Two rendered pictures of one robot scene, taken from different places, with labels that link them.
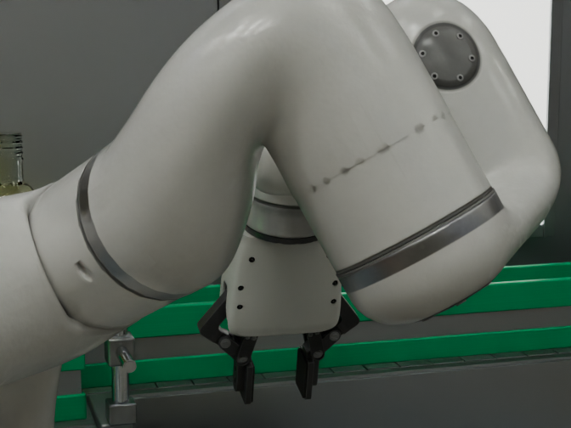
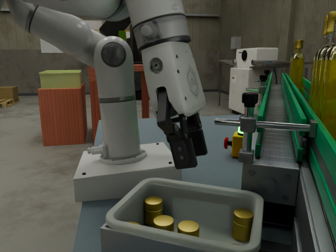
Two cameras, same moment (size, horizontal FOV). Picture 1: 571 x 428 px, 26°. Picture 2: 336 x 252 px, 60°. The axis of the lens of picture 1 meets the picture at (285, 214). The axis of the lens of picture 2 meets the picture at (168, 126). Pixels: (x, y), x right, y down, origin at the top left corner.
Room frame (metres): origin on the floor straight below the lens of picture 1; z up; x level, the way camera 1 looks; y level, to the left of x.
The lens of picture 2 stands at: (1.28, -0.34, 1.07)
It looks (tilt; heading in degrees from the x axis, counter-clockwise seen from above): 13 degrees down; 126
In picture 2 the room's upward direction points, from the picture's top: straight up
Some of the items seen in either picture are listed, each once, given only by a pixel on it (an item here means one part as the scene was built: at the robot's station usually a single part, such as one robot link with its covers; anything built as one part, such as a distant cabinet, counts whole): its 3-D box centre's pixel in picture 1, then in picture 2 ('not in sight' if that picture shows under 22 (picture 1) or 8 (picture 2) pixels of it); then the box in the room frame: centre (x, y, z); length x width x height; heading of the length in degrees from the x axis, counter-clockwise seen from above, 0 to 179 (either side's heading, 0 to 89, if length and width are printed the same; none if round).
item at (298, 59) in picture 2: not in sight; (297, 67); (0.91, 1.36, 1.02); 0.06 x 0.06 x 0.28; 16
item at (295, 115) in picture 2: not in sight; (286, 90); (0.94, 1.05, 0.92); 1.75 x 0.01 x 0.08; 106
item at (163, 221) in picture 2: not in sight; (163, 232); (1.03, 0.00, 0.79); 0.04 x 0.04 x 0.04
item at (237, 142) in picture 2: not in sight; (243, 145); (0.94, 0.55, 0.79); 0.07 x 0.07 x 0.07; 16
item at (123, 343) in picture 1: (115, 349); (262, 128); (1.13, 0.16, 0.95); 0.17 x 0.03 x 0.12; 16
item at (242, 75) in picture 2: not in sight; (253, 82); (-0.64, 5.01, 0.62); 2.57 x 0.64 x 1.24; 137
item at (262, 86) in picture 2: not in sight; (255, 92); (0.91, 0.72, 0.94); 0.07 x 0.04 x 0.13; 16
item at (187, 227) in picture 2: not in sight; (188, 238); (1.07, 0.01, 0.79); 0.04 x 0.04 x 0.04
